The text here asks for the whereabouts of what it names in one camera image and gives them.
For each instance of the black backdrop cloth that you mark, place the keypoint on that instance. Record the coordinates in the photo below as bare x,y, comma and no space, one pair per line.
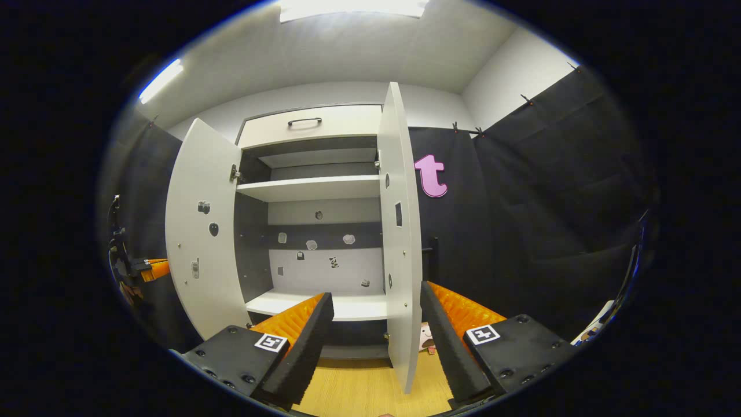
521,231

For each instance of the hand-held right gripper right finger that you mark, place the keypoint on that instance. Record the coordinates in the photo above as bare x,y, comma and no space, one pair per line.
448,353

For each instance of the ceiling light panel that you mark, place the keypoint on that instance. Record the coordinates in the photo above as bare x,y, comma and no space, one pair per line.
160,81
353,8

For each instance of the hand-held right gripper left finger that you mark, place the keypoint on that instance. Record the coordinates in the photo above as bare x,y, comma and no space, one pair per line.
304,353

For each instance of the white printed paper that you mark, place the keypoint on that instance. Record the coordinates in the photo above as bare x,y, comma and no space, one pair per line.
593,324

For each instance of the beige double-door shoe cabinet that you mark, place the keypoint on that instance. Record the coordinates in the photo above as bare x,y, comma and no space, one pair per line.
255,249

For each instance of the beige shoe cabinet door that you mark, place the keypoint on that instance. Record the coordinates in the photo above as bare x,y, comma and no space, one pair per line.
197,174
399,260

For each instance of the white pink plush toy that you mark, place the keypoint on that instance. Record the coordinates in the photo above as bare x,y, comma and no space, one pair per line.
426,336

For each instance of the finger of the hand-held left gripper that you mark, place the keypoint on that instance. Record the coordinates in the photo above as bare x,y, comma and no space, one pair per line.
157,270

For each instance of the white cabinet shelf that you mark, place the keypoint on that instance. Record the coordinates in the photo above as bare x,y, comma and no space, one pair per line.
359,307
312,188

